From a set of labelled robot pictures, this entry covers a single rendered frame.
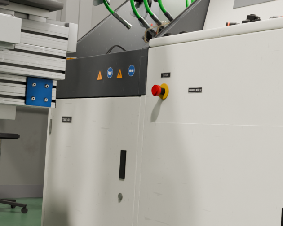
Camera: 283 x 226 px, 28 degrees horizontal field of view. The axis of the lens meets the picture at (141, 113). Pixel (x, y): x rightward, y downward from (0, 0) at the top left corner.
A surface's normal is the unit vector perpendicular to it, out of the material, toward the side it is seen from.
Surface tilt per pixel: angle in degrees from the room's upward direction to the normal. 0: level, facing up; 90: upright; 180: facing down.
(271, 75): 90
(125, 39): 90
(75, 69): 90
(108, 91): 90
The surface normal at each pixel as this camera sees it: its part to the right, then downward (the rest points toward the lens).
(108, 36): 0.59, 0.00
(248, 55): -0.81, -0.07
